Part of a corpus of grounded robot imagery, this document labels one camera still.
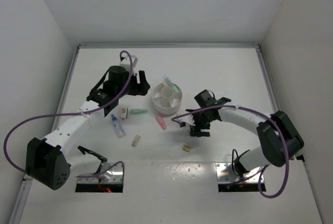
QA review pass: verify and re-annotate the white round divided organizer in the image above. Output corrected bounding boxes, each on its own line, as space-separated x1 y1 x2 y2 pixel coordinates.
151 83 183 115

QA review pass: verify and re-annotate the green highlighter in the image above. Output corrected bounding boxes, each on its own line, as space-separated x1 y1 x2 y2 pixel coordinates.
162 76 181 92
130 109 148 115

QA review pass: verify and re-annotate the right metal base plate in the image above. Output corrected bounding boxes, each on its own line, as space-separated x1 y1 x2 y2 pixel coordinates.
215 163 262 185

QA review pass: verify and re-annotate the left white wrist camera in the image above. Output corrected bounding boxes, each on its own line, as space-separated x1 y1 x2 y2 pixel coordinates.
120 55 138 72

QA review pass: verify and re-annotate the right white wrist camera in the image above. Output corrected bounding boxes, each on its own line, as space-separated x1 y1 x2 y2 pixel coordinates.
178 115 195 126

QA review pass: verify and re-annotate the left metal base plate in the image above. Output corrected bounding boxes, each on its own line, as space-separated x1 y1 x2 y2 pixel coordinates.
77 161 124 184

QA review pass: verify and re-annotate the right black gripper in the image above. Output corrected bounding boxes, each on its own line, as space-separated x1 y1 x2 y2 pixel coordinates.
188 109 213 138

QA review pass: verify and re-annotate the aluminium frame rail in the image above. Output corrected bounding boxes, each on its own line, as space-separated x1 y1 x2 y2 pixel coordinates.
10 46 80 224
78 43 260 49
257 45 297 161

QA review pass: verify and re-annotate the aluminium frame rail left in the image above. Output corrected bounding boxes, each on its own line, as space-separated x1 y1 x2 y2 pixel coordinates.
10 46 80 224

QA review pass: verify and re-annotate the beige eraser left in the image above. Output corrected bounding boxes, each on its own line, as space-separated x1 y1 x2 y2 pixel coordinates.
131 135 141 147

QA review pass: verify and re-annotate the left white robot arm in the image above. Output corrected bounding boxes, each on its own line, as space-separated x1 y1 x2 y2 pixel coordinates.
25 66 150 190

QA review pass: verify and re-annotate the metal base plate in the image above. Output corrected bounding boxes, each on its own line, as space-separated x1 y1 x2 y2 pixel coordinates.
77 161 124 184
215 163 262 185

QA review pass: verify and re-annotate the tan eraser right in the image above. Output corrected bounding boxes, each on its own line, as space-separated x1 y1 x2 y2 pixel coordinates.
182 145 191 152

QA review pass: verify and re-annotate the clear blue-cap bottle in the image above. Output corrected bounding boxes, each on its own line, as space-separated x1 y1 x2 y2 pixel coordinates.
111 114 126 138

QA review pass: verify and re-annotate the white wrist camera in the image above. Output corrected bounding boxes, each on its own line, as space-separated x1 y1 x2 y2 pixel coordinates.
178 115 195 126
120 55 138 72

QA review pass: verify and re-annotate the aluminium frame rail back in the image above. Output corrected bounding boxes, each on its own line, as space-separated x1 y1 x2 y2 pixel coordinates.
78 43 260 49

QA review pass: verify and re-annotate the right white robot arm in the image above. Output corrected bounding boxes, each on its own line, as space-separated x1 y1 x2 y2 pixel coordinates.
189 90 304 178

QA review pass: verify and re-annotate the pink highlighter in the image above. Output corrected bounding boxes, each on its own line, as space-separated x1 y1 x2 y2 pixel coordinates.
155 115 167 130

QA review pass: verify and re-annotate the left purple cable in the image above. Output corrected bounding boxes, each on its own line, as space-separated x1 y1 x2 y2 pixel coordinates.
3 50 134 178

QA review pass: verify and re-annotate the aluminium frame rail right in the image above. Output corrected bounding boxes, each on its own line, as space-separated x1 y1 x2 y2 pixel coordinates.
257 45 297 161

